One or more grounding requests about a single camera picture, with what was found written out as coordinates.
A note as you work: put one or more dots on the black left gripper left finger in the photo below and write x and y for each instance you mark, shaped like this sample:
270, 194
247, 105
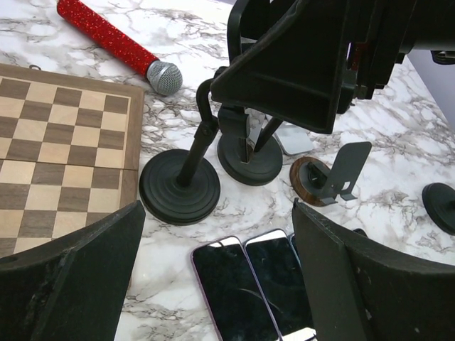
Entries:
72, 288

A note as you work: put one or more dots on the black stand on wooden base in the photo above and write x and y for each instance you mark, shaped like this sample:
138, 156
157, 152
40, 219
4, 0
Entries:
319, 185

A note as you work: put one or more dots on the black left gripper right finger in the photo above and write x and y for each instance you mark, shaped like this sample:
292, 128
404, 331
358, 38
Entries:
359, 289

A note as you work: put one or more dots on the white folding phone stand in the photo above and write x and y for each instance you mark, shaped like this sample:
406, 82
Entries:
292, 139

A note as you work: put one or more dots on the blue-edged black phone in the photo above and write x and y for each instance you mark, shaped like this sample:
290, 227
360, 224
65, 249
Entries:
278, 272

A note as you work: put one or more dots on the wooden chessboard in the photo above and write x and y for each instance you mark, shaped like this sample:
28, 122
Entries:
69, 153

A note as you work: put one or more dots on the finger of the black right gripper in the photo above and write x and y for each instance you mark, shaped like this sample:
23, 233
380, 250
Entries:
287, 60

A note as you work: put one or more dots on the black phone dark case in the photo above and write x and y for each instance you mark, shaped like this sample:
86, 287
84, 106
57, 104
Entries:
292, 240

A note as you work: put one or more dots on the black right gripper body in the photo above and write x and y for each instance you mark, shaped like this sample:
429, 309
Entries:
381, 33

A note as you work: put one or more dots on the black round-base stand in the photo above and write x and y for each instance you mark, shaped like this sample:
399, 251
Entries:
181, 187
247, 150
438, 199

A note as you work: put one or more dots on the pink-edged black phone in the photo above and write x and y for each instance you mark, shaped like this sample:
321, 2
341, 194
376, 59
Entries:
233, 297

